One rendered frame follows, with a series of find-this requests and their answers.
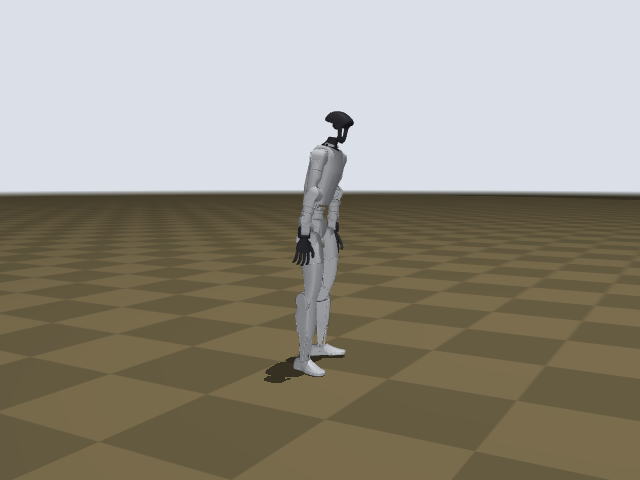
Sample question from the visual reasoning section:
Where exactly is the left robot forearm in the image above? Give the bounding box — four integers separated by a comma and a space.
327, 199, 340, 230

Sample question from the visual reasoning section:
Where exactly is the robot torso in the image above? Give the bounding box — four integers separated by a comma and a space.
303, 143, 345, 239

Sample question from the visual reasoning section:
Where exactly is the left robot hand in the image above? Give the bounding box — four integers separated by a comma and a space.
334, 222, 343, 253

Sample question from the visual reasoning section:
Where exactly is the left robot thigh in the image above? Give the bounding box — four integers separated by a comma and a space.
317, 227, 338, 301

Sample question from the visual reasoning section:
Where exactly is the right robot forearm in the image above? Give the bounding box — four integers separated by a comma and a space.
298, 187, 318, 235

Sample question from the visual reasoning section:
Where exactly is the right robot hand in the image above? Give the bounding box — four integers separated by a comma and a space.
292, 226, 315, 266

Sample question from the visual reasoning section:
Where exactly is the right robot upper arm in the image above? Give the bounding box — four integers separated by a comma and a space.
306, 149, 328, 202

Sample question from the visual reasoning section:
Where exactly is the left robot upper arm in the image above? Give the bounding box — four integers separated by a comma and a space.
333, 153, 347, 200

